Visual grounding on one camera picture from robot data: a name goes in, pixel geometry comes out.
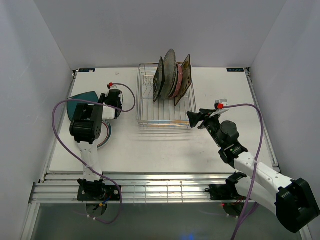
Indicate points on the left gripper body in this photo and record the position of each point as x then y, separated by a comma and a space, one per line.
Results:
103, 98

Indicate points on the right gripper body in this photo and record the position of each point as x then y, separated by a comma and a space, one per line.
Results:
210, 122

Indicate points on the white plate green rim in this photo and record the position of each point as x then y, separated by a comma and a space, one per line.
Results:
106, 132

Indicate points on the teal square plate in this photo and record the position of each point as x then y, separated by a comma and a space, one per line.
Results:
81, 98

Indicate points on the black floral square plate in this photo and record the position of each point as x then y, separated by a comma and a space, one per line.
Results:
158, 80

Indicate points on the cream flower square plate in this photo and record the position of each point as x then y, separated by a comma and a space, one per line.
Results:
186, 80

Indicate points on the mint green flower plate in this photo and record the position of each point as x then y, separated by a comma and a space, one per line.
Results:
174, 82

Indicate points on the pink polka dot plate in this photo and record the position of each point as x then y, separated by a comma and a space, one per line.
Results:
178, 82

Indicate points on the large speckled round plate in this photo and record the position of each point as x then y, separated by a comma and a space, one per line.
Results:
169, 63

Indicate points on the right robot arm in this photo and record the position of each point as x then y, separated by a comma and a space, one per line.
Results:
292, 201

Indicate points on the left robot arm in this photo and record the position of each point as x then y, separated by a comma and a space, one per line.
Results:
88, 113

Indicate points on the left blue table label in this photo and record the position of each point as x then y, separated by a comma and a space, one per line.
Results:
86, 70

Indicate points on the blue table label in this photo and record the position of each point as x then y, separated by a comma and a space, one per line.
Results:
86, 70
235, 70

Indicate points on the right blue table label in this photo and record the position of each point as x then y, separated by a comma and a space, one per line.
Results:
235, 70

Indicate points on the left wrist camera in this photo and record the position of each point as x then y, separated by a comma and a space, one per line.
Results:
112, 88

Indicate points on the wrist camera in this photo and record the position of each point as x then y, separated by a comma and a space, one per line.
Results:
112, 88
220, 104

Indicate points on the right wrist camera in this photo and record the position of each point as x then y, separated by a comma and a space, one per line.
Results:
220, 104

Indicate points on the wire dish rack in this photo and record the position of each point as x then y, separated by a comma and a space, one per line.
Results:
161, 114

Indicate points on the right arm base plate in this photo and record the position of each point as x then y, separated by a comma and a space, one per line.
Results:
222, 192

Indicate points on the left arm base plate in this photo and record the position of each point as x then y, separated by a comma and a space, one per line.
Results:
100, 193

